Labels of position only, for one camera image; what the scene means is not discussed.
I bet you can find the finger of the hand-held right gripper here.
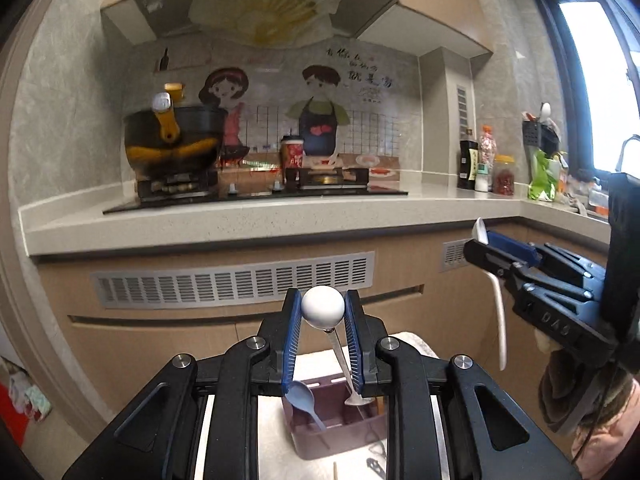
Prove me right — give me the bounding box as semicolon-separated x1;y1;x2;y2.
485;230;608;292
462;239;597;305

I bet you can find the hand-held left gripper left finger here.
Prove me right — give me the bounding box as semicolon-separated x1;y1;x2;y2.
62;287;303;480

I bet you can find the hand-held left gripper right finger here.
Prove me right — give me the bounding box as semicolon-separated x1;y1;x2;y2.
344;289;583;480

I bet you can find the white round-bowl spoon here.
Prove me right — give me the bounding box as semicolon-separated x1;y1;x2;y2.
301;285;373;407

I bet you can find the white plastic spoon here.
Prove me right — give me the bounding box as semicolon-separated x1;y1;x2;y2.
471;217;508;372

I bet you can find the maroon plastic utensil holder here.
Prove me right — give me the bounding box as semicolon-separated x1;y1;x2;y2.
281;377;388;461

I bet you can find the metal fork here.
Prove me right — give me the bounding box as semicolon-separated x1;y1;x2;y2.
366;440;389;479

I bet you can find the short grey cabinet vent grille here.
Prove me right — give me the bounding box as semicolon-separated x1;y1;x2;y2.
441;239;473;273

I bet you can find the blue-grey plastic spoon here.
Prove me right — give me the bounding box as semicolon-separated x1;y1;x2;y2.
285;380;328;433

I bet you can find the jar with yellow lid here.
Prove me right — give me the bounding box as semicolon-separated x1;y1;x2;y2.
491;155;517;197

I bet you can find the green plastic bag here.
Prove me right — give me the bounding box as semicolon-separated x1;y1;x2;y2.
527;149;568;203

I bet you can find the dark sauce bottle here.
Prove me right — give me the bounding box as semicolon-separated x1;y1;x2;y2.
457;127;481;191

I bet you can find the clear bottle with orange cap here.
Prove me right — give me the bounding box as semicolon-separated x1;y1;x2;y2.
477;126;498;171

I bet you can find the white textured table cloth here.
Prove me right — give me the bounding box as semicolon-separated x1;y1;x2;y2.
192;331;451;480

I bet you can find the long grey cabinet vent grille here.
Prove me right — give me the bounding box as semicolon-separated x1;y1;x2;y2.
90;251;376;310

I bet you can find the black glass gas stove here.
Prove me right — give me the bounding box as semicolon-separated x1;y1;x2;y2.
102;162;410;216

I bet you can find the person's pink clothing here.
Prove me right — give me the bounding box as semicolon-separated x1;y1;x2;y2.
570;375;640;476

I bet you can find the red paper cup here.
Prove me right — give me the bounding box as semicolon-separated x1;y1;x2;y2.
280;135;306;183

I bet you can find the kitchen window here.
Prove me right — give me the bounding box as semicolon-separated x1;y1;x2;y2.
530;0;640;176

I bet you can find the colourful crumpled cloth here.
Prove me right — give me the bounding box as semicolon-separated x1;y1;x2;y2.
10;367;51;423

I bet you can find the red mat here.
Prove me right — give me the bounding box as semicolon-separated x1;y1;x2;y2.
0;380;26;448

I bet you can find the stained paper hood cover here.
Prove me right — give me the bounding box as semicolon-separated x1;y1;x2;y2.
187;0;351;48

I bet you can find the black wall utensil caddy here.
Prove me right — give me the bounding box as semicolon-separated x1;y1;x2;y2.
521;102;561;156

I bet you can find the cartoon wall poster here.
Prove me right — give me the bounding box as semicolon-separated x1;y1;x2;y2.
120;42;423;173

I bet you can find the black wok with yellow handle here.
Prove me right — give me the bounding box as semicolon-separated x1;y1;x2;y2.
123;91;226;176

